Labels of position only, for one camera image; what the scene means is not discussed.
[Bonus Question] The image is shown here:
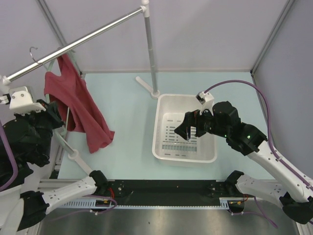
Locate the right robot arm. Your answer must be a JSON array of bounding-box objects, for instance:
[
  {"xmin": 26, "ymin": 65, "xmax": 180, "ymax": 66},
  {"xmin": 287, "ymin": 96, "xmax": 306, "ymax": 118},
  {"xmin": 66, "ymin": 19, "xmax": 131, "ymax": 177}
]
[{"xmin": 174, "ymin": 101, "xmax": 313, "ymax": 224}]

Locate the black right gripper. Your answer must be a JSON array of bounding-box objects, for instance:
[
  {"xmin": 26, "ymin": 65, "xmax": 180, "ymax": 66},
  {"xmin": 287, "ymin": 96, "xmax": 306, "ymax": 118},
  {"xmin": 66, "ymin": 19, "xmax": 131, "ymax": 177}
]
[{"xmin": 174, "ymin": 104, "xmax": 229, "ymax": 141}]

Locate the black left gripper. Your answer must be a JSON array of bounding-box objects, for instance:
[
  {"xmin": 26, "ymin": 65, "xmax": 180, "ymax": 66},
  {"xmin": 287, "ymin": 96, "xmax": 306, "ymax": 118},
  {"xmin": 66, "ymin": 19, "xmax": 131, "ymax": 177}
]
[{"xmin": 16, "ymin": 97, "xmax": 67, "ymax": 161}]

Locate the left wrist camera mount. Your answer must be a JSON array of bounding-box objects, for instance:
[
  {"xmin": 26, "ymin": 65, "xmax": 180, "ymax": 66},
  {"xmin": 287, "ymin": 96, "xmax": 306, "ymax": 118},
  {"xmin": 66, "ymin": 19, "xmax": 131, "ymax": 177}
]
[{"xmin": 0, "ymin": 86, "xmax": 47, "ymax": 116}]

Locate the white plastic basket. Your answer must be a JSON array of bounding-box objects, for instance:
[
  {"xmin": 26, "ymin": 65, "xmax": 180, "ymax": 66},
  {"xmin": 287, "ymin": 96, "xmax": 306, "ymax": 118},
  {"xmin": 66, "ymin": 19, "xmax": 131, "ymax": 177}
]
[{"xmin": 152, "ymin": 94, "xmax": 217, "ymax": 167}]

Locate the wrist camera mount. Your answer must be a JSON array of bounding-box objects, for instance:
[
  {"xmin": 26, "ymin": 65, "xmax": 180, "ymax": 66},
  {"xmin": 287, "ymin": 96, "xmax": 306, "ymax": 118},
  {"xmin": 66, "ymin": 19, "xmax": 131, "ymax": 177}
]
[
  {"xmin": 0, "ymin": 86, "xmax": 47, "ymax": 116},
  {"xmin": 196, "ymin": 91, "xmax": 215, "ymax": 115}
]

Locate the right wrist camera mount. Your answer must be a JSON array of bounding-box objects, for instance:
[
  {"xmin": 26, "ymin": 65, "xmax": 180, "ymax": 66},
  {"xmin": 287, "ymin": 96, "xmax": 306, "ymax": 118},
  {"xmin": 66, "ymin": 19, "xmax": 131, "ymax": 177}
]
[{"xmin": 196, "ymin": 91, "xmax": 215, "ymax": 115}]

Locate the white slotted cable duct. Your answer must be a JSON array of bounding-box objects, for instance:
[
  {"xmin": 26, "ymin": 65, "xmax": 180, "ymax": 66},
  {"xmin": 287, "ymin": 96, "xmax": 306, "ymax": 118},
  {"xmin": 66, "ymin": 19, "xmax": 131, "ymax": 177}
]
[{"xmin": 59, "ymin": 199, "xmax": 244, "ymax": 211}]

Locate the red tank top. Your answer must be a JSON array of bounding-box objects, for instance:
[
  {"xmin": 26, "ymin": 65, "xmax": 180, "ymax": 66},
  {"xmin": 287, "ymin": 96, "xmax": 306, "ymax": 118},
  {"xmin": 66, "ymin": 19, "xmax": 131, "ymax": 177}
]
[{"xmin": 57, "ymin": 54, "xmax": 114, "ymax": 153}]

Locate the metal clothes rack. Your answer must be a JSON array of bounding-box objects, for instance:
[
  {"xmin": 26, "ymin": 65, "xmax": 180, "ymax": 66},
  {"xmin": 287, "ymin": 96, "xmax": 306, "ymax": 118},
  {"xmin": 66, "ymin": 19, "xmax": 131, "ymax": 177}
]
[{"xmin": 0, "ymin": 0, "xmax": 160, "ymax": 174}]

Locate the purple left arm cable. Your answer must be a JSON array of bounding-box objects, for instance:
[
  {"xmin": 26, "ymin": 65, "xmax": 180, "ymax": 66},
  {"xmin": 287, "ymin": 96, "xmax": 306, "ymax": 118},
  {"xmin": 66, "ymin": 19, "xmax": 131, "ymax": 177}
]
[{"xmin": 0, "ymin": 122, "xmax": 18, "ymax": 192}]

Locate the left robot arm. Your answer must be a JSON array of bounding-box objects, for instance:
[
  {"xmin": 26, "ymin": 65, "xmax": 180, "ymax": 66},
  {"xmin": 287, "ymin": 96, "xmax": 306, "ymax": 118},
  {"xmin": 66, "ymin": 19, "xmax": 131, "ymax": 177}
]
[{"xmin": 0, "ymin": 99, "xmax": 109, "ymax": 235}]

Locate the mint green plastic hanger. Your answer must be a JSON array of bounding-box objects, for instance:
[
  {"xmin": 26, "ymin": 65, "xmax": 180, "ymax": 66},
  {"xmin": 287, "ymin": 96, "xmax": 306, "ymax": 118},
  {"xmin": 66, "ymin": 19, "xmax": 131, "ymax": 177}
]
[{"xmin": 42, "ymin": 59, "xmax": 70, "ymax": 137}]

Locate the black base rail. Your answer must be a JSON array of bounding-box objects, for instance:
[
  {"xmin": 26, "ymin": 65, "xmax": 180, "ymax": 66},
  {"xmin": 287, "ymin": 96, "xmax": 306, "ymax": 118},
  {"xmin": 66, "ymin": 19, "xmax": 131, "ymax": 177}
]
[{"xmin": 97, "ymin": 179, "xmax": 245, "ymax": 211}]

